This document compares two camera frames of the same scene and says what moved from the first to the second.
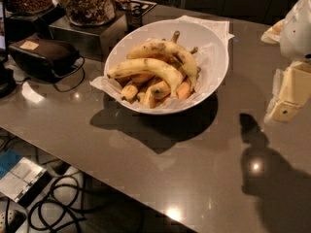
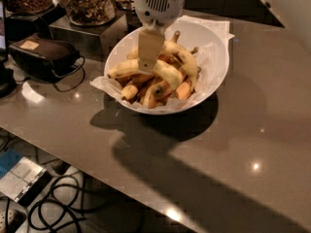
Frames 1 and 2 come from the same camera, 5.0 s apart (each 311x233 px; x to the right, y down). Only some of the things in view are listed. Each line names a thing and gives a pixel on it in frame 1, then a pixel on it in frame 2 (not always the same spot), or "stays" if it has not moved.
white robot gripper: x=297 y=33 → x=159 y=6
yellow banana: x=153 y=67 stays
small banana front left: x=129 y=91 stays
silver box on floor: x=23 y=182 stays
